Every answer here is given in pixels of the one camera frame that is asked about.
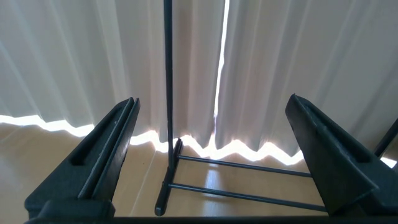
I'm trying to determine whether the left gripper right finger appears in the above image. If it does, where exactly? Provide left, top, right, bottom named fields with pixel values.
left=285, top=93, right=398, bottom=217

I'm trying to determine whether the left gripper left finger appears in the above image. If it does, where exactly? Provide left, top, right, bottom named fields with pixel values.
left=24, top=97, right=141, bottom=218

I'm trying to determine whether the black clothes rack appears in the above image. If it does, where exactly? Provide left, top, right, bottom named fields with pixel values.
left=154, top=0, right=328, bottom=217

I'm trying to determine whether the beige curtain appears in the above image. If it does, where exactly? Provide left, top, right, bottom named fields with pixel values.
left=0, top=0, right=398, bottom=166

